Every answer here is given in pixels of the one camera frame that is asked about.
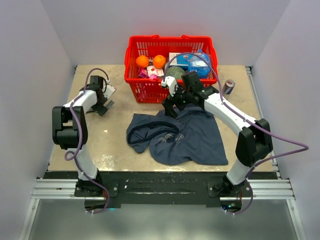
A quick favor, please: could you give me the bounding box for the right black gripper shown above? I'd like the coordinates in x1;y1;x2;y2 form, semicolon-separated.
162;82;193;119

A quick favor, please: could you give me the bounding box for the navy blue printed t-shirt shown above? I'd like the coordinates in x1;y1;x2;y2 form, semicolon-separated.
126;104;228;166

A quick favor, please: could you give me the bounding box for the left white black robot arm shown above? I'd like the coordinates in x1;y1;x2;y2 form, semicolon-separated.
52;75;116;196

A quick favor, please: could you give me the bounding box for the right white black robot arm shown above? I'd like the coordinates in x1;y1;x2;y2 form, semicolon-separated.
161;71;273;197

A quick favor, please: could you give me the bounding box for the red plastic shopping basket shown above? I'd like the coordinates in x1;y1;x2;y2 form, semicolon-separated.
124;34;219;104

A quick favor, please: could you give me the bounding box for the green netted melon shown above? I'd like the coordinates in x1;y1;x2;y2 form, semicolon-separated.
166;66;186;80

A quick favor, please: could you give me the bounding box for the pink white small box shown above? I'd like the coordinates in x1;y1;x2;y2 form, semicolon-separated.
146;65;164;77

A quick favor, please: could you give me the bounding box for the magenta small box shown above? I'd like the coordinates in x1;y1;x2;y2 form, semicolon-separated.
138;68;149;79

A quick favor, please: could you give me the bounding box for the right orange fruit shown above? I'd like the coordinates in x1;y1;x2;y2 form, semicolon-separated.
152;54;167;69

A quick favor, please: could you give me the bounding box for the orange fruit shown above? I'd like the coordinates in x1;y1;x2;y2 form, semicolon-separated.
135;55;150;69
152;54;167;69

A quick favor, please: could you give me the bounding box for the blue plastic snack bag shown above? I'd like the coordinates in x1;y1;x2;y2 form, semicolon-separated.
187;49;211;79

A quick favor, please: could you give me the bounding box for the blue white carton box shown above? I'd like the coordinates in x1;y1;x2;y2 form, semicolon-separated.
168;52;194;72

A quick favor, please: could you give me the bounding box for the left orange fruit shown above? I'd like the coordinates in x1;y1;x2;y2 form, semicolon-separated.
135;55;150;69

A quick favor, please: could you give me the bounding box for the silver blue energy drink can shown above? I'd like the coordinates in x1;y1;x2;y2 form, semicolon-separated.
222;79;236;98

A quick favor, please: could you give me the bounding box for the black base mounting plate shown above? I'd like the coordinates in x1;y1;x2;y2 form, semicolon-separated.
74;171;253;210

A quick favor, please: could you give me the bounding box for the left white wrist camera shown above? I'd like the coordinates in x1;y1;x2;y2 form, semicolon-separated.
103;84;117;99

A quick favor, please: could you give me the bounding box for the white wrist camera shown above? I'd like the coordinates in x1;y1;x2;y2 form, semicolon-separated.
160;76;178;97
103;84;117;99

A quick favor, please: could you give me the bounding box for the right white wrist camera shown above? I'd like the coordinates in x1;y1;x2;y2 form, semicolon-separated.
160;76;178;97

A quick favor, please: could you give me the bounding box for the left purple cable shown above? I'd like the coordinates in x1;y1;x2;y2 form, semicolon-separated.
63;67;112;215

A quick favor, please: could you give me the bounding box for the purple cable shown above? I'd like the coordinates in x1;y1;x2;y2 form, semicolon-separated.
63;67;112;215
162;52;310;216

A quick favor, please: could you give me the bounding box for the aluminium extrusion rail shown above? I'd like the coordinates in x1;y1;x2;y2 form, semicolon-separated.
32;179;295;200

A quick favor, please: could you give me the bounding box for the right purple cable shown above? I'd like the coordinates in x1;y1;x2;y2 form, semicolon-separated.
162;52;310;216

